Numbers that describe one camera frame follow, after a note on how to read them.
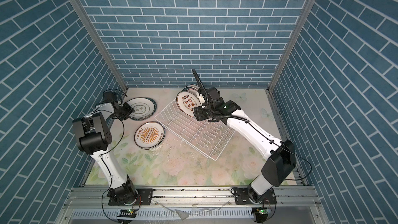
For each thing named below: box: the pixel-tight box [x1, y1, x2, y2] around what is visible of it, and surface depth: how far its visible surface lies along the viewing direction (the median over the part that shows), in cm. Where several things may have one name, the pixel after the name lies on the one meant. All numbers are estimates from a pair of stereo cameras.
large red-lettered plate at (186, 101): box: [176, 90, 203, 117], surface depth 101 cm
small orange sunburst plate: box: [133, 121, 166, 150], surface depth 93 cm
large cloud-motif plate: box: [126, 97, 158, 121], surface depth 107 cm
